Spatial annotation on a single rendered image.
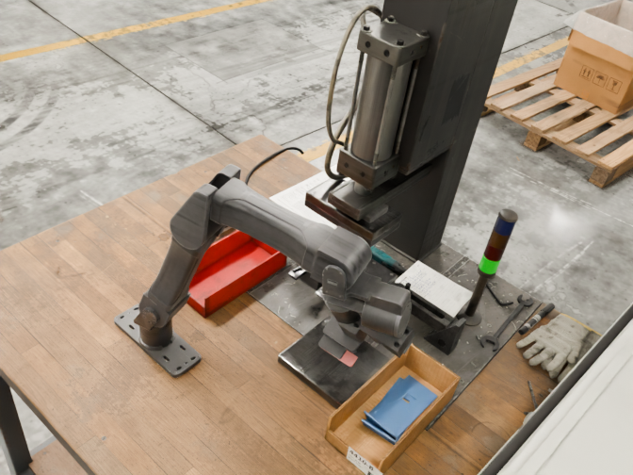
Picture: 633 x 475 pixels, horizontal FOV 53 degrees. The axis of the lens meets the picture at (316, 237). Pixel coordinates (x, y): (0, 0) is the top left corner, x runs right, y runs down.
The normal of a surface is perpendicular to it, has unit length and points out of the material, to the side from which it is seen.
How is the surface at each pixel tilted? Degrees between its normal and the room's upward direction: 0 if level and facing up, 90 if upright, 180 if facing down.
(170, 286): 88
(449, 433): 0
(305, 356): 0
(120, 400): 0
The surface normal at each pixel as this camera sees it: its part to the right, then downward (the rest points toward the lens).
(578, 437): 0.12, -0.76
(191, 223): -0.46, 0.53
